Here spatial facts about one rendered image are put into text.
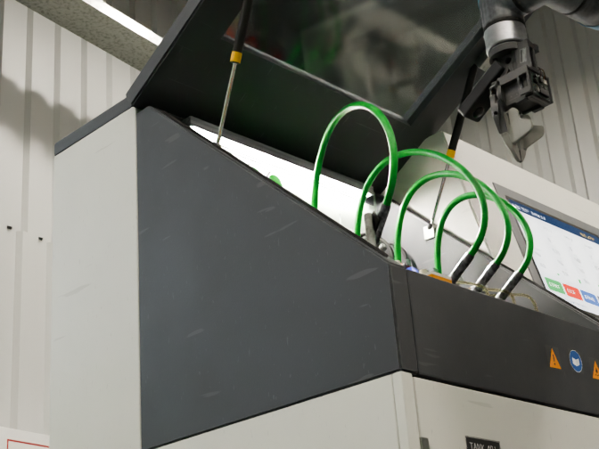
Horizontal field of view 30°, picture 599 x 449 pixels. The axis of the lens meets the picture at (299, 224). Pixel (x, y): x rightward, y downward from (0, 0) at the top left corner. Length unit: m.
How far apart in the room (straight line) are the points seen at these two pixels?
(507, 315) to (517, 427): 0.18
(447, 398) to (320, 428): 0.19
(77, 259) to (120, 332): 0.23
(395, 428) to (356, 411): 0.08
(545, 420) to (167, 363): 0.63
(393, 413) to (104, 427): 0.67
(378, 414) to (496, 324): 0.30
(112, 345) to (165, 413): 0.22
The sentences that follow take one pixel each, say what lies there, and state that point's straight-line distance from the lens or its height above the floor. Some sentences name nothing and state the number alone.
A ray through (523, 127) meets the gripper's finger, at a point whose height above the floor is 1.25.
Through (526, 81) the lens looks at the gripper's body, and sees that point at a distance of 1.95.
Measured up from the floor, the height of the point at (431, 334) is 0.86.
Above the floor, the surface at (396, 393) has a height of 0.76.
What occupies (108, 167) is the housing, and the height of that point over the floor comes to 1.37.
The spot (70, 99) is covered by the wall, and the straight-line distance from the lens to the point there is 7.74.
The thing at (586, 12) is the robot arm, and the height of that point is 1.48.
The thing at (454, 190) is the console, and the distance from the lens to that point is 2.47.
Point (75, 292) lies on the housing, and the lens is 2.19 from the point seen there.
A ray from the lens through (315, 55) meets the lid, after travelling 2.29.
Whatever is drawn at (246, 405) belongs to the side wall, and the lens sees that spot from 1.75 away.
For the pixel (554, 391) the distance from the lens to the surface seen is 1.86.
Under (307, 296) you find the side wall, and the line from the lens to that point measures 1.69.
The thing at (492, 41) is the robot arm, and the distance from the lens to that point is 2.02.
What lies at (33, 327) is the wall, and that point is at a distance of 6.87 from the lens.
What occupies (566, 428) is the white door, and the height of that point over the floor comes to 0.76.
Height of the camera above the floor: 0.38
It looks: 23 degrees up
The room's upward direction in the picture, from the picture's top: 4 degrees counter-clockwise
